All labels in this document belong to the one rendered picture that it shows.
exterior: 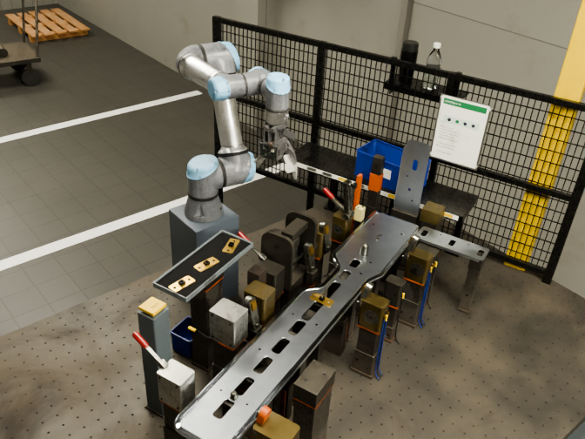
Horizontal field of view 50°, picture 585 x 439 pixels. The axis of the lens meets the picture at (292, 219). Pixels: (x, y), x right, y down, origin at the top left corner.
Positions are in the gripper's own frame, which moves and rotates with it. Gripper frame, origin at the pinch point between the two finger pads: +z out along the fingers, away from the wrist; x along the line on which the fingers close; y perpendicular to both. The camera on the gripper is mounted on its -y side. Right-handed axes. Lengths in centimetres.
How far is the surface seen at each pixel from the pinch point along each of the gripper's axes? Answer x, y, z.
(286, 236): 6.0, 1.9, 23.1
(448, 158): 37, -93, 24
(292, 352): 27, 35, 41
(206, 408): 17, 68, 41
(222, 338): 6, 43, 39
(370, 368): 45, 5, 65
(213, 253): -11.3, 22.5, 24.4
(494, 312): 77, -58, 71
